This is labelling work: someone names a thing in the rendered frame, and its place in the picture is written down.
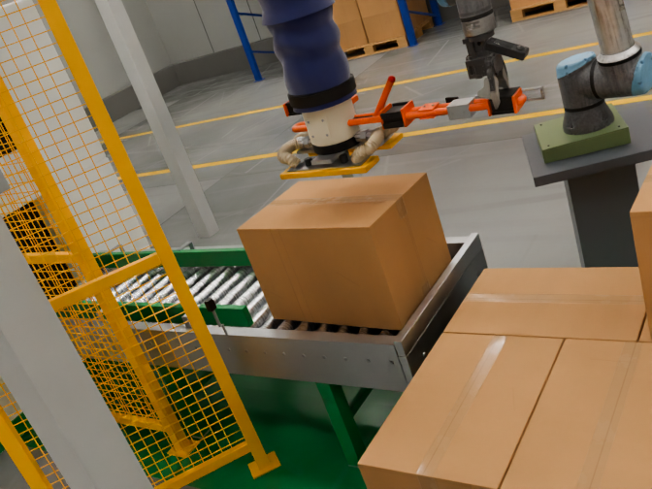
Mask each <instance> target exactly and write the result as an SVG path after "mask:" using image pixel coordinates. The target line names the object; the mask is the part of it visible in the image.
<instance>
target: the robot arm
mask: <svg viewBox="0 0 652 489"><path fill-rule="evenodd" d="M437 1H438V3H439V4H440V5H441V6H443V7H452V6H454V5H457V8H458V12H459V16H460V19H461V23H462V27H463V31H464V35H465V37H466V38H465V39H463V40H462V41H463V45H464V44H466V47H467V51H468V58H467V57H466V62H465V63H466V67H467V71H468V75H469V79H476V80H477V79H482V78H483V77H485V76H487V77H486V78H485V79H484V81H483V83H484V85H483V87H482V88H481V89H479V90H478V91H477V96H478V97H479V98H484V99H492V101H493V104H494V107H495V110H496V109H497V108H498V107H499V105H500V102H501V101H500V93H499V87H503V88H509V82H508V75H507V70H506V66H505V62H504V60H503V58H502V55H504V56H507V57H511V58H514V59H518V60H521V61H523V60H524V59H525V58H526V56H527V55H528V53H529V48H528V47H524V46H521V45H517V44H514V43H511V42H507V41H504V40H500V39H497V38H493V37H492V36H493V35H495V33H494V29H495V28H496V26H497V25H496V21H495V17H494V12H493V8H492V4H491V0H437ZM587 3H588V7H589V10H590V14H591V17H592V20H593V24H594V27H595V31H596V35H597V38H598V42H599V46H600V49H601V52H600V53H599V55H598V56H597V57H596V54H595V53H594V52H593V51H586V52H582V53H579V54H576V55H573V56H571V57H569V58H567V59H565V60H563V61H561V62H560V63H559V64H558V65H557V67H556V73H557V80H558V84H559V88H560V92H561V97H562V101H563V106H564V110H565V114H564V120H563V130H564V132H565V133H566V134H569V135H583V134H589V133H593V132H596V131H599V130H602V129H604V128H605V127H607V126H609V125H610V124H611V123H612V122H613V121H614V115H613V112H612V111H611V109H610V108H609V106H608V105H607V103H606V102H605V100H604V99H606V98H617V97H628V96H637V95H642V94H645V93H647V92H648V91H649V90H650V89H651V87H652V53H651V52H650V51H645V52H643V51H642V48H641V44H640V43H639V42H636V41H634V39H633V35H632V31H631V27H630V24H629V20H628V16H627V12H626V8H625V4H624V0H587ZM490 37H491V38H490ZM488 38H490V39H488ZM469 60H470V61H469Z"/></svg>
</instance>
